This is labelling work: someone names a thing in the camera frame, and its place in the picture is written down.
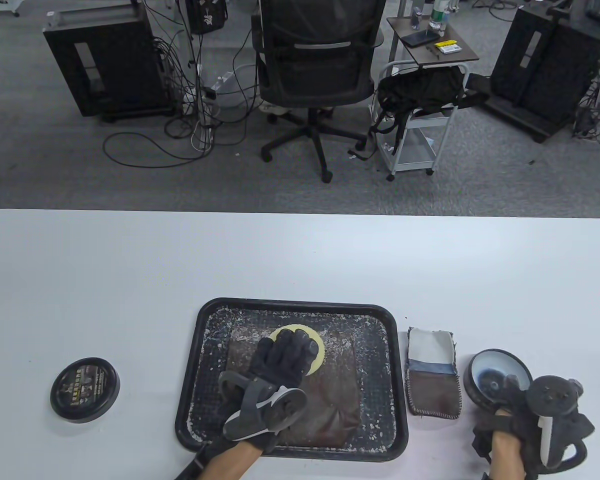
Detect person's right hand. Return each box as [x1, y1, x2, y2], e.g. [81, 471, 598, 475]
[472, 400, 538, 473]

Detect green label bottle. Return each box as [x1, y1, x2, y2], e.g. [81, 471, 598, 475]
[428, 0, 452, 37]

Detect black labelled tin lid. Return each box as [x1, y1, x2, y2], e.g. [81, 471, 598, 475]
[50, 357, 121, 424]

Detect black hanging bag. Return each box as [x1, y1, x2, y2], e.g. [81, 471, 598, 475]
[186, 0, 228, 35]

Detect black forearm sensor box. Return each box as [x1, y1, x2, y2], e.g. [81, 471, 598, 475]
[175, 445, 207, 480]

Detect black tablet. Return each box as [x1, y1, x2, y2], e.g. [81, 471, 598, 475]
[401, 30, 441, 48]

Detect white rolling cart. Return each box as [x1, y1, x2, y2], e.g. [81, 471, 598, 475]
[371, 60, 468, 182]

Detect brown leather bag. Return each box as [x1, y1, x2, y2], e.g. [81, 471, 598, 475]
[227, 325, 362, 448]

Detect black plastic tray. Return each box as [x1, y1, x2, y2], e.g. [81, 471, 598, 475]
[175, 298, 409, 462]

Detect grey polishing cloth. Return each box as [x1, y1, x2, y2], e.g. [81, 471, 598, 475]
[405, 327, 462, 420]

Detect grey glove cable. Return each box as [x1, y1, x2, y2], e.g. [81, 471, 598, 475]
[545, 439, 589, 473]

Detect white desk leg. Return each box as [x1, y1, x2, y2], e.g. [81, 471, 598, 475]
[177, 0, 216, 131]

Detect small brown side table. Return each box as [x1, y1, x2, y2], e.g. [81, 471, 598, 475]
[386, 16, 480, 66]

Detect tangle of black cables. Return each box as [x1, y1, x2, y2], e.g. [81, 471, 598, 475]
[572, 65, 600, 146]

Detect person's right forearm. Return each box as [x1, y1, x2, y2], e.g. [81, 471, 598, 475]
[486, 425, 531, 480]

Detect black computer tower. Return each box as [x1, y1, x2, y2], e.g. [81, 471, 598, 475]
[482, 0, 600, 144]
[43, 2, 176, 123]

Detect yellow round sponge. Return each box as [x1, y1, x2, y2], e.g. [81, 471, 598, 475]
[270, 324, 327, 378]

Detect person's left forearm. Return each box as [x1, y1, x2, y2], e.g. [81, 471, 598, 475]
[175, 440, 267, 480]

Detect black white controller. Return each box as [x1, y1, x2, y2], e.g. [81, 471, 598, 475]
[219, 371, 308, 442]
[525, 376, 596, 468]

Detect black floor cable loop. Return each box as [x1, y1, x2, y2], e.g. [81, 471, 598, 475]
[102, 131, 216, 168]

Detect black leather care cream tin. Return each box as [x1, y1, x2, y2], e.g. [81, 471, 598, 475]
[464, 348, 534, 413]

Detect black backpack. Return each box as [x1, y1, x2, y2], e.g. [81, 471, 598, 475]
[370, 66, 491, 151]

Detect black office chair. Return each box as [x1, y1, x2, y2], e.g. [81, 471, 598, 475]
[252, 0, 386, 184]

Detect person's left hand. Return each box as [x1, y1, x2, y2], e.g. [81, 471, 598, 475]
[225, 330, 318, 453]

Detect left black white controller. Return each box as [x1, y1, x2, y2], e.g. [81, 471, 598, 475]
[219, 371, 308, 442]

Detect right black white controller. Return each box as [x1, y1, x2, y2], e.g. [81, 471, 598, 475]
[525, 376, 596, 468]

